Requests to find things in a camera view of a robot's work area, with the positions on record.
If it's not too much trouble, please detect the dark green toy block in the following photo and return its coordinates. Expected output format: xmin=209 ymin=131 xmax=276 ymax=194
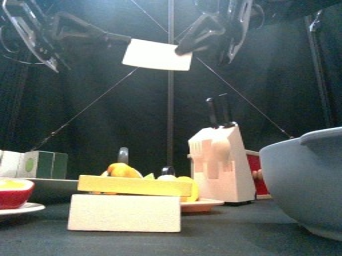
xmin=21 ymin=150 xmax=70 ymax=180

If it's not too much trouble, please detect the grey rounded handle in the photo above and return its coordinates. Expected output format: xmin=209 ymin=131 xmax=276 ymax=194
xmin=117 ymin=146 xmax=131 ymax=165

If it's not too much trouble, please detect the toy cleaver white blade black handle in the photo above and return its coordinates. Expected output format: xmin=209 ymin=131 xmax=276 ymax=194
xmin=103 ymin=31 xmax=194 ymax=72

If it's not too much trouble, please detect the small white plate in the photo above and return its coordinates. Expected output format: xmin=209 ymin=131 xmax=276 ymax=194
xmin=0 ymin=201 xmax=47 ymax=218

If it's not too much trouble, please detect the white wooden knife block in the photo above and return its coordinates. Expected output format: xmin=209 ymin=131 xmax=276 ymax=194
xmin=188 ymin=121 xmax=258 ymax=205

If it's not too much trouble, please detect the white toy segmented block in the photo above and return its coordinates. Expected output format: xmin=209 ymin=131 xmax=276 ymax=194
xmin=0 ymin=149 xmax=25 ymax=179

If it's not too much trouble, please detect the black-handled toy knife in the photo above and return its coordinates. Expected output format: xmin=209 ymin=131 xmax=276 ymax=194
xmin=205 ymin=96 xmax=221 ymax=130
xmin=218 ymin=92 xmax=240 ymax=128

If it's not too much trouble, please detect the vertical metal frame pole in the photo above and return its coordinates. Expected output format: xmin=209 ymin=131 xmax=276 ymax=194
xmin=166 ymin=0 xmax=177 ymax=168

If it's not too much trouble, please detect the orange yellow toy pepper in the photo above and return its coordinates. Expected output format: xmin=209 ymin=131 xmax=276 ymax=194
xmin=101 ymin=162 xmax=145 ymax=179

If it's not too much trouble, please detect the blue plastic mixing bowl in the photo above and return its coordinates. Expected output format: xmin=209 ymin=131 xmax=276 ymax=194
xmin=258 ymin=126 xmax=342 ymax=242

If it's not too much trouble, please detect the yellow toy cheese slab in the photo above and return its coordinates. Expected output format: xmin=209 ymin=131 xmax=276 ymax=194
xmin=77 ymin=174 xmax=194 ymax=198

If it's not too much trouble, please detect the white toy egg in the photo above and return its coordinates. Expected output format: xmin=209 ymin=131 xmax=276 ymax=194
xmin=157 ymin=173 xmax=180 ymax=182

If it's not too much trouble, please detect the red bowl with yellow filling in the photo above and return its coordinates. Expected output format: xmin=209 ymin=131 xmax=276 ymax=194
xmin=0 ymin=177 xmax=37 ymax=211

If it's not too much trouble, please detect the red toy box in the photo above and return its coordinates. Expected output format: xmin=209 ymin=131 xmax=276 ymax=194
xmin=245 ymin=149 xmax=272 ymax=198

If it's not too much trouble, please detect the dark metal frame post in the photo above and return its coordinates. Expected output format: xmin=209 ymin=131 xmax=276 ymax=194
xmin=304 ymin=13 xmax=337 ymax=129

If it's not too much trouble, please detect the white rectangular toy block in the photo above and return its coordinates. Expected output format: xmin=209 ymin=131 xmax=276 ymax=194
xmin=67 ymin=193 xmax=184 ymax=234

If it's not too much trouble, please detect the pink square plate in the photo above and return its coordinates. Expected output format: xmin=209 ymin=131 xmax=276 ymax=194
xmin=180 ymin=197 xmax=226 ymax=214

